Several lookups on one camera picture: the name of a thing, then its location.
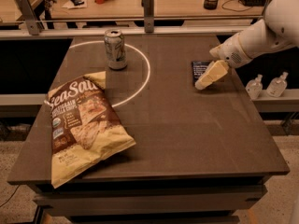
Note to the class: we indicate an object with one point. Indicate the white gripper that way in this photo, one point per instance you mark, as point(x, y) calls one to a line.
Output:
point(229, 52)

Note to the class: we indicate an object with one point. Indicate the dark blue rxbar wrapper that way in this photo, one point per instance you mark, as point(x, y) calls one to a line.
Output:
point(198, 69)

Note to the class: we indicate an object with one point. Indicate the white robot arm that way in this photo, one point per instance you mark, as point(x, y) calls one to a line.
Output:
point(276, 31)

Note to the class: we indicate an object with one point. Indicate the brown sea salt chip bag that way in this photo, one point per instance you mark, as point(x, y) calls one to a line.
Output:
point(85, 127)

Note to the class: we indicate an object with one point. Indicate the clear sanitizer bottle left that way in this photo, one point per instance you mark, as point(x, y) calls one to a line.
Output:
point(254, 87)

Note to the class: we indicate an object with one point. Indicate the clear sanitizer bottle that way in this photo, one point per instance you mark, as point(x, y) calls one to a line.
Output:
point(254, 87)
point(277, 86)

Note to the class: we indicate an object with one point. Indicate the clear sanitizer bottle right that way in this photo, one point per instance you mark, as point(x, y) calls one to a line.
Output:
point(277, 86)

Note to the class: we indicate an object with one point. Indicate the black mesh cup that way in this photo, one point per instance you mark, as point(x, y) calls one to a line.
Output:
point(210, 4)

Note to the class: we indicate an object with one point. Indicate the silver soda can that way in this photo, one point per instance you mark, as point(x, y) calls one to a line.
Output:
point(115, 49)

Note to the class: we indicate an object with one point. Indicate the middle metal bracket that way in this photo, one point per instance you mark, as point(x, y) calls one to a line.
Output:
point(148, 6)

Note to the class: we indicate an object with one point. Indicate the left metal bracket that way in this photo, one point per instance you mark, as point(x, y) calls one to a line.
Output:
point(31, 21)

